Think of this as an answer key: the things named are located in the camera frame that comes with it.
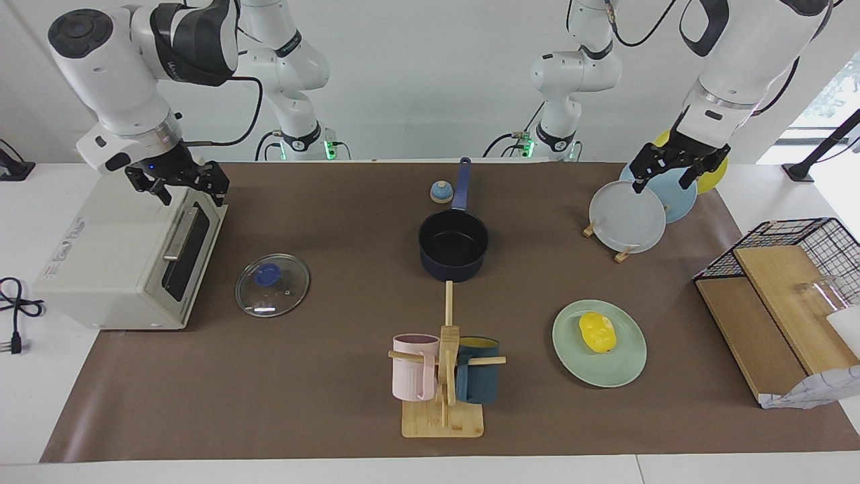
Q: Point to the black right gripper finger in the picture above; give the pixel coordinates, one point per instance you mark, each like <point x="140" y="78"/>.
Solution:
<point x="162" y="195"/>
<point x="221" y="195"/>

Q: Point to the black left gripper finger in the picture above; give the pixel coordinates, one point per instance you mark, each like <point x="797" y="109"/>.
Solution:
<point x="692" y="176"/>
<point x="639" y="180"/>

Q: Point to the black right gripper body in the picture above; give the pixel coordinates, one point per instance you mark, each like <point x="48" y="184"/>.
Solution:
<point x="178" y="171"/>

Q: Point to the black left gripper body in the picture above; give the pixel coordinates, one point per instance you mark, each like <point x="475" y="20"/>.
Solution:
<point x="685" y="151"/>

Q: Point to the glass lid blue knob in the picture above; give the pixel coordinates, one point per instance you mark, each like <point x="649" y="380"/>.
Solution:
<point x="272" y="286"/>

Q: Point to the yellow lemon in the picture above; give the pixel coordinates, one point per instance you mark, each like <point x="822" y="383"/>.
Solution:
<point x="597" y="332"/>

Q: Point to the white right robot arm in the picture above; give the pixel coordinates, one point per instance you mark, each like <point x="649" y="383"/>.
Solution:
<point x="101" y="67"/>

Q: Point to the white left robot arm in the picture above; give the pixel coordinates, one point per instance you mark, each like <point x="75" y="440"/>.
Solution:
<point x="752" y="54"/>

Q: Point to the yellow plate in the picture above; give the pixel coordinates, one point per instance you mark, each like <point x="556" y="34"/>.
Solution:
<point x="713" y="180"/>

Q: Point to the light blue plate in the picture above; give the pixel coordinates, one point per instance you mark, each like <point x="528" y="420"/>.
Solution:
<point x="678" y="202"/>

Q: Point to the grey white plate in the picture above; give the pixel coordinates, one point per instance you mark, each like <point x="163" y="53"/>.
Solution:
<point x="626" y="218"/>

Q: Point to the wooden plate rack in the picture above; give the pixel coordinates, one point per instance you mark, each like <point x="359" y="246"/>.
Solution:
<point x="623" y="255"/>

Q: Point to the green plate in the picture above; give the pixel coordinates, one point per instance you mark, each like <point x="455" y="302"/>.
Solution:
<point x="608" y="370"/>

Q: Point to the dark blue pot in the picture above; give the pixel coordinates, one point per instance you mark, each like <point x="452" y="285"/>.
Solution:
<point x="453" y="249"/>

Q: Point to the beige toaster oven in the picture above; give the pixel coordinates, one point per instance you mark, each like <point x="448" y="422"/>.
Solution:
<point x="114" y="255"/>

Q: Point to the black stand with pole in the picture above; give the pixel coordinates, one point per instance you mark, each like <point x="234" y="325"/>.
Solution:
<point x="803" y="168"/>

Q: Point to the black table clamp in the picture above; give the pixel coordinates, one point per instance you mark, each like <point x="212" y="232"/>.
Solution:
<point x="13" y="171"/>

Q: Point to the light wooden board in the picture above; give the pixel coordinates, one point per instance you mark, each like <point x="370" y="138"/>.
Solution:
<point x="786" y="296"/>

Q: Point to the brown wooden board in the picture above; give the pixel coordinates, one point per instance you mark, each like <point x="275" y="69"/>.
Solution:
<point x="746" y="336"/>

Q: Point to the clear glass cup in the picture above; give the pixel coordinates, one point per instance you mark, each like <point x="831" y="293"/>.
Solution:
<point x="830" y="292"/>

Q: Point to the brown table mat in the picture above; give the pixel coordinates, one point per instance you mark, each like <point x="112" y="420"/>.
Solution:
<point x="322" y="376"/>

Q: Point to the white plastic cup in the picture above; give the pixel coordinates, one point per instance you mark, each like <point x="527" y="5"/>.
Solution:
<point x="848" y="329"/>

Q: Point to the white checkered cloth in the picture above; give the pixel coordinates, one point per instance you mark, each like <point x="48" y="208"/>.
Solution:
<point x="820" y="393"/>

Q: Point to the dark teal mug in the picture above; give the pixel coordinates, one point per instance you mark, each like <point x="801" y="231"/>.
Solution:
<point x="478" y="383"/>

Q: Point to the pink mug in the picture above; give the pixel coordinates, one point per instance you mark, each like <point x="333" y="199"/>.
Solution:
<point x="411" y="373"/>

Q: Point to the wooden mug rack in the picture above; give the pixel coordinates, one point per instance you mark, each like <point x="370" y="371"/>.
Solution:
<point x="443" y="420"/>

